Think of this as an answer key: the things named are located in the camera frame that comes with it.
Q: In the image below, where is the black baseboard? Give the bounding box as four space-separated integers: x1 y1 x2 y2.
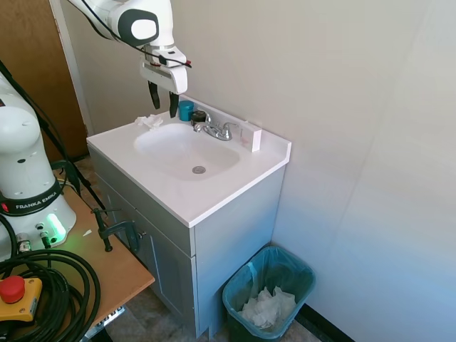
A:
298 305 359 342

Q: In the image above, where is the thick black cable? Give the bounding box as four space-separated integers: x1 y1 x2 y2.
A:
0 60 108 214

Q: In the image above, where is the grey vanity cabinet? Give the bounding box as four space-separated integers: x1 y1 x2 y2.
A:
88 145 286 339

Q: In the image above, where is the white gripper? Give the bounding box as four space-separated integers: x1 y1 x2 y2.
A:
139 45 189 119

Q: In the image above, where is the brown wooden door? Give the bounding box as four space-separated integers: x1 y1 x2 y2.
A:
0 0 90 163

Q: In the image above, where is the teal plastic cup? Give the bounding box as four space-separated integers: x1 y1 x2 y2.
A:
177 100 196 122

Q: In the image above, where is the trash bin with teal liner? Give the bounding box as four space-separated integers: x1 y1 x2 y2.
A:
222 245 317 341

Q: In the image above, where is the black coiled cable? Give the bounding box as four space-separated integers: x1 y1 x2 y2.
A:
0 249 102 342

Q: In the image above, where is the crumpled tissue pile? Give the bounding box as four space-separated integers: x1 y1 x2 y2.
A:
237 286 297 329

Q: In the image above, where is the black round jar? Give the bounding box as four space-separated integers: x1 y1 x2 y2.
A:
190 110 209 128

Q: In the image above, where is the white tissue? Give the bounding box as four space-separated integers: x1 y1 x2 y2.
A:
134 113 165 132

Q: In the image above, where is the white sink countertop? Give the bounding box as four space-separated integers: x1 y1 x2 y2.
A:
86 94 292 229

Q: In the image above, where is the yellow emergency stop button box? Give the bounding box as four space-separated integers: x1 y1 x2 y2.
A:
0 276 43 321

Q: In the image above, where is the white rectangular box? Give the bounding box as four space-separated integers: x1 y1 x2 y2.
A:
239 120 264 153

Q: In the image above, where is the white door frame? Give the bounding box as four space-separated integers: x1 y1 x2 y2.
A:
49 0 94 136

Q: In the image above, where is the wooden table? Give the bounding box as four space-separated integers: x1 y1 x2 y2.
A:
0 167 156 342

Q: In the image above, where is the chrome sink faucet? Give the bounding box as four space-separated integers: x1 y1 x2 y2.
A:
192 113 240 142

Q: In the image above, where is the dark green screw clamp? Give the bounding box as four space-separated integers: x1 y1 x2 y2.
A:
90 207 142 254
51 159 74 182

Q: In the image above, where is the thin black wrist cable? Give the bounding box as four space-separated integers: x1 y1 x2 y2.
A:
76 0 193 68

